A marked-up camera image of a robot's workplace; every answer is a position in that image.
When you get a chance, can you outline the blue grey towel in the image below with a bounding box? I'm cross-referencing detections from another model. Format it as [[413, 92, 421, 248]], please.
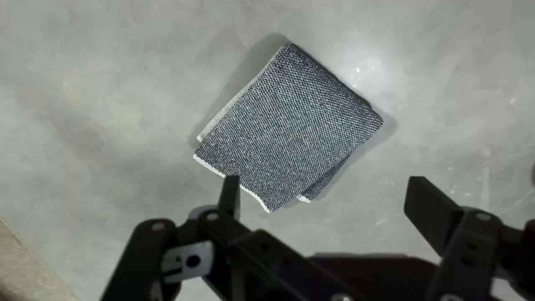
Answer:
[[194, 44, 383, 213]]

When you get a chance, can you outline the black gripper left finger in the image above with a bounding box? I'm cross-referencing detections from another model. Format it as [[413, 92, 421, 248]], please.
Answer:
[[100, 176, 358, 301]]

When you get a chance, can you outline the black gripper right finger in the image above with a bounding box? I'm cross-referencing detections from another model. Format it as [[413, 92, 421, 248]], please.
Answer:
[[403, 176, 535, 301]]

